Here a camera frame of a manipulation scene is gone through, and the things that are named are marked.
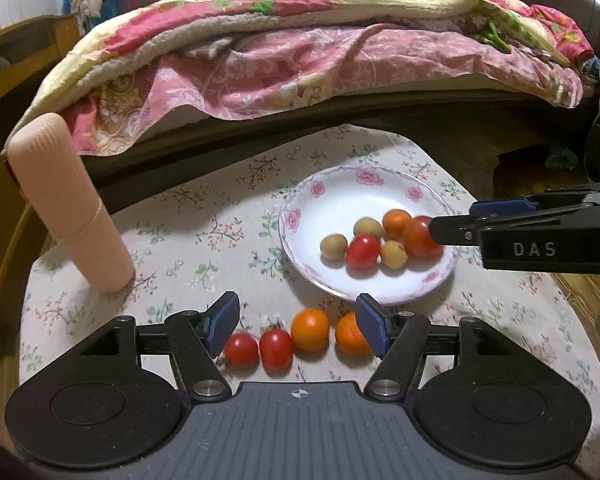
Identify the cherry tomato with stem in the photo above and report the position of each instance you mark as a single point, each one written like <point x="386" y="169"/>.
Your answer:
<point x="241" y="350"/>

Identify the small orange mandarin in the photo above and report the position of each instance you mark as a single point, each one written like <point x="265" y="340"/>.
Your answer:
<point x="394" y="223"/>

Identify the dark sofa frame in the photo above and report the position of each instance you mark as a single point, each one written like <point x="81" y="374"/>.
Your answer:
<point x="455" y="123"/>

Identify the brown longan left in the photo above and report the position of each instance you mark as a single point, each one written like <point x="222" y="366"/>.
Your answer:
<point x="333" y="247"/>

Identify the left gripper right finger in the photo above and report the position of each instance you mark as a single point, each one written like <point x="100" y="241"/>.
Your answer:
<point x="398" y="339"/>

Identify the oval red tomato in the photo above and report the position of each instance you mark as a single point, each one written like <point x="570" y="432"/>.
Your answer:
<point x="363" y="252"/>

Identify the pink floral quilt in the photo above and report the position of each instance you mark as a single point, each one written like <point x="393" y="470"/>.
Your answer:
<point x="176" y="61"/>

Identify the pale longan fruit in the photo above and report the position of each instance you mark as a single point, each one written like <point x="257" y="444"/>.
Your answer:
<point x="367" y="225"/>

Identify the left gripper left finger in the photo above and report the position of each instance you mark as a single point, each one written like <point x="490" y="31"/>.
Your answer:
<point x="195" y="340"/>

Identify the wooden cabinet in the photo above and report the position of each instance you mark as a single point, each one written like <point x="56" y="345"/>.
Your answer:
<point x="28" y="51"/>

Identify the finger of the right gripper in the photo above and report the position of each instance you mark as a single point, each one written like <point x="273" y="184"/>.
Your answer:
<point x="456" y="230"/>
<point x="550" y="199"/>

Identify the red cherry tomato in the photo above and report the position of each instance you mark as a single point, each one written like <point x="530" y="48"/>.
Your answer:
<point x="276" y="349"/>

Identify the large red tomato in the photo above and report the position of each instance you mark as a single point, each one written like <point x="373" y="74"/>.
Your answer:
<point x="417" y="241"/>

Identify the white floral plate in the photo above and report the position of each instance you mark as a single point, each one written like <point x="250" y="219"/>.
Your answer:
<point x="331" y="201"/>

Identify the pink ribbed bottle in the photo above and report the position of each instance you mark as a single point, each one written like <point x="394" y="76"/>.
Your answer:
<point x="56" y="184"/>

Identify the smooth orange tomato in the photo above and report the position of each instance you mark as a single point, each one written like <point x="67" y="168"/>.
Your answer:
<point x="310" y="330"/>

